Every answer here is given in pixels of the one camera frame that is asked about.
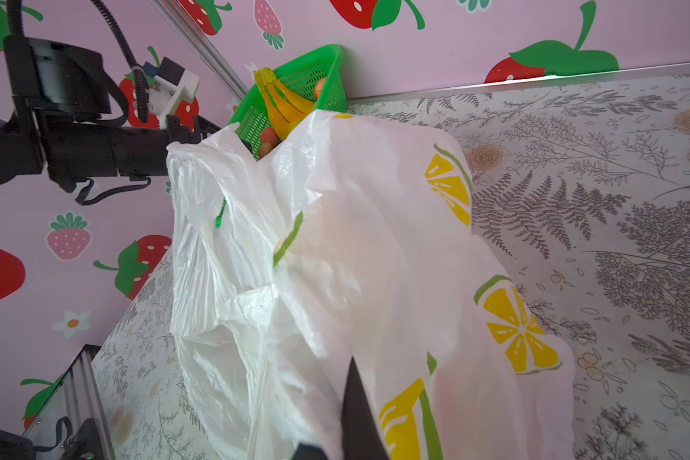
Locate green plastic basket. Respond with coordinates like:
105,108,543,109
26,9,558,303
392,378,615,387
231,44,348,157

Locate red fake cherries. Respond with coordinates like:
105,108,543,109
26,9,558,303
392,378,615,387
258,128,281,158

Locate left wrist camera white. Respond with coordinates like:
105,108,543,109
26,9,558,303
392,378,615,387
143,57,200,127

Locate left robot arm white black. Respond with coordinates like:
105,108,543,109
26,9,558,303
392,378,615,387
0,1,218,206

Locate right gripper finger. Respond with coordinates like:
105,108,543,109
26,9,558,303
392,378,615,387
341,358,389,460

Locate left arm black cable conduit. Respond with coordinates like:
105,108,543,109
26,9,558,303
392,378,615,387
5,0,151,125

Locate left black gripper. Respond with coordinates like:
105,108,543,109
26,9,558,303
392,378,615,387
41,115,220,193

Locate white lemon print plastic bag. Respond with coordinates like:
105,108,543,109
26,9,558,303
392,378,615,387
167,110,574,459

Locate yellow fake banana bunch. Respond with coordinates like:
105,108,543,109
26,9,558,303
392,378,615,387
254,68,315,140

